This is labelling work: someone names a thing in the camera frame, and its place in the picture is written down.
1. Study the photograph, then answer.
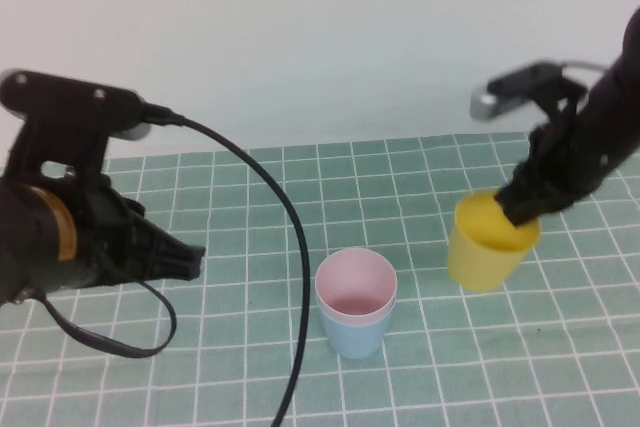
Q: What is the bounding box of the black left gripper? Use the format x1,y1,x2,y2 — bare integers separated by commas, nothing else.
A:
64,172,207,291

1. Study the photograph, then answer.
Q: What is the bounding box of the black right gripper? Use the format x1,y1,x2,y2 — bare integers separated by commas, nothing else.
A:
494,96,599,229

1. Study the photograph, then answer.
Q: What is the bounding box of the yellow plastic cup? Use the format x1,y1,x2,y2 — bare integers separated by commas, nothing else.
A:
446,187,543,292

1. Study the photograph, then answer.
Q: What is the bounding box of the pink plastic cup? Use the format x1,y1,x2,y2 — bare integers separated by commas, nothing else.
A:
314,247,399,330

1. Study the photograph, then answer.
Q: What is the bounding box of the green checked tablecloth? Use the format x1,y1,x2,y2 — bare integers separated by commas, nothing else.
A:
0,131,640,427

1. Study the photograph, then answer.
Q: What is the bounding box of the blue plastic cup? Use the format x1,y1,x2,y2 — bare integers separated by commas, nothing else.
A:
318,300,394,361

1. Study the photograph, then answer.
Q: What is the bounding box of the thin black cable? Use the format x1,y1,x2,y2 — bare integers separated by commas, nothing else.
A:
12,276,179,359

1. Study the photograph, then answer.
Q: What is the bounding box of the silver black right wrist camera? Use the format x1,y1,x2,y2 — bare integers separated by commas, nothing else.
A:
469,60,577,121

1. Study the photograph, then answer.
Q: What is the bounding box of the thick black cable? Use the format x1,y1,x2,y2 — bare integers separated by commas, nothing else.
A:
142,102,309,427

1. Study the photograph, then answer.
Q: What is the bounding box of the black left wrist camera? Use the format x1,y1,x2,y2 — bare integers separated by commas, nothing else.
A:
0,68,152,184

